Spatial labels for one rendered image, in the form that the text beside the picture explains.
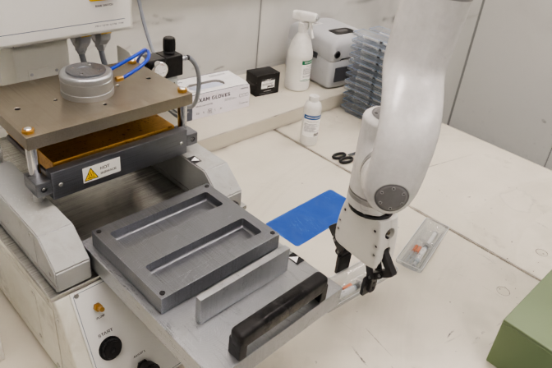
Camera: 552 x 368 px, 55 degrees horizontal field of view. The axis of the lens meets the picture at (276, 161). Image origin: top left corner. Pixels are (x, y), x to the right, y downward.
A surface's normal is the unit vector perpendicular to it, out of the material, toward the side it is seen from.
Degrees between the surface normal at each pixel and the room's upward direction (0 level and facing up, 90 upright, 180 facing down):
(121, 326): 65
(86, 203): 0
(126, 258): 0
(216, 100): 90
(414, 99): 44
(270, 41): 90
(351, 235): 92
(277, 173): 0
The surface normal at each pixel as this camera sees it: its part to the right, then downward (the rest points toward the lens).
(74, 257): 0.53, -0.38
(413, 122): 0.04, -0.11
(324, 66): -0.79, 0.25
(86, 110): 0.09, -0.86
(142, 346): 0.68, 0.02
